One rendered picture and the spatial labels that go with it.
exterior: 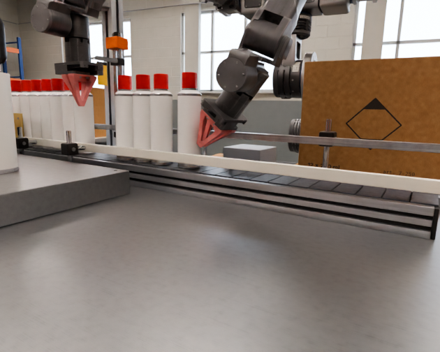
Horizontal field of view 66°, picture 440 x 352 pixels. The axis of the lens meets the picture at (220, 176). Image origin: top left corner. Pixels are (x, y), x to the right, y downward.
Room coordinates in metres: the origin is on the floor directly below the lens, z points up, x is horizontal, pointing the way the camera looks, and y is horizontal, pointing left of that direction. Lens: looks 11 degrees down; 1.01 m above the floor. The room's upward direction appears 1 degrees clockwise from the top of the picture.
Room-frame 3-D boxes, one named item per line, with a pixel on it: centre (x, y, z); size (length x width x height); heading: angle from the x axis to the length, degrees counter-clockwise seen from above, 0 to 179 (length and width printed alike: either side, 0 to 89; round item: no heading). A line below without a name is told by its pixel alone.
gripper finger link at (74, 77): (0.86, 0.35, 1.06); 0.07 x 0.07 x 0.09; 59
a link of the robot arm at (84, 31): (0.84, 0.35, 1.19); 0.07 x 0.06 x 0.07; 156
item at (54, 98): (1.00, 0.47, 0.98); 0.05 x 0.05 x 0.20
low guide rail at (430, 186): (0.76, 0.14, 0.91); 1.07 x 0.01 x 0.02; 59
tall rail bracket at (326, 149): (0.68, -0.21, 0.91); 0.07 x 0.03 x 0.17; 149
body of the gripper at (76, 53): (0.85, 0.34, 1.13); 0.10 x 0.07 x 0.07; 59
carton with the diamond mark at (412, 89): (0.85, -0.37, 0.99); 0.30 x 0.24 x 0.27; 63
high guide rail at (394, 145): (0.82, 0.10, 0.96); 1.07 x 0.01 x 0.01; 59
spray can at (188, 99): (0.76, 0.07, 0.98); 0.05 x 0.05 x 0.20
